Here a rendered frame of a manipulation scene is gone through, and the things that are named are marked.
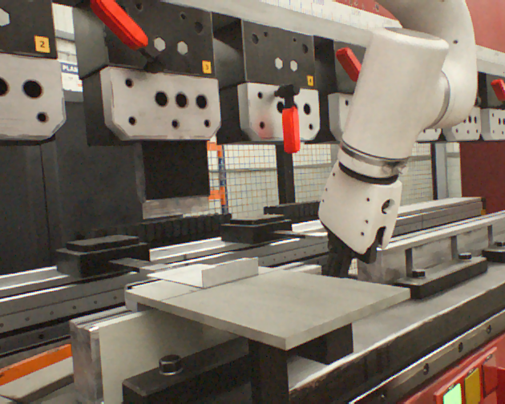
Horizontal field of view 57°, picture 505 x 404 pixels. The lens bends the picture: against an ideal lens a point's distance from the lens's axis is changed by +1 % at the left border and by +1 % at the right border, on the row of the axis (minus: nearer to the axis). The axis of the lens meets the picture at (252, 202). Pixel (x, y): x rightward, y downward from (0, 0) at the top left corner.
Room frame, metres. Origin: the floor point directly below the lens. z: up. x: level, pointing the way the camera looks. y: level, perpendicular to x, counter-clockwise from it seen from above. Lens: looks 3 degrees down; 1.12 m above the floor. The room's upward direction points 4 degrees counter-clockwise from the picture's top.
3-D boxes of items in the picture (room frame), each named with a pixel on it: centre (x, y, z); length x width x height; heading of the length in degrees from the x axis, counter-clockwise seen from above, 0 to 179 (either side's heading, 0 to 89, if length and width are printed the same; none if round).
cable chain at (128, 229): (1.05, 0.21, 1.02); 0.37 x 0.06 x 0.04; 132
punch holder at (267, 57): (0.73, -0.03, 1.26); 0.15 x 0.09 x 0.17; 132
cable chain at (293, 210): (1.42, -0.21, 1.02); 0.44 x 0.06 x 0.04; 132
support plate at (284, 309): (0.50, 0.00, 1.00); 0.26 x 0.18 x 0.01; 42
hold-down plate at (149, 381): (0.60, 0.03, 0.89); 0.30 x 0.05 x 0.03; 132
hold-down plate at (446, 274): (0.97, -0.39, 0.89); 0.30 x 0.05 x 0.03; 132
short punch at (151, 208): (0.61, 0.10, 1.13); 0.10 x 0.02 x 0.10; 132
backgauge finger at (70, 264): (0.73, 0.21, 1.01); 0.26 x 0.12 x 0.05; 42
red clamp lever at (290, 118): (0.67, -0.06, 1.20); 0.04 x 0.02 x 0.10; 42
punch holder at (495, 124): (1.26, -0.63, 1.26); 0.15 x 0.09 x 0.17; 132
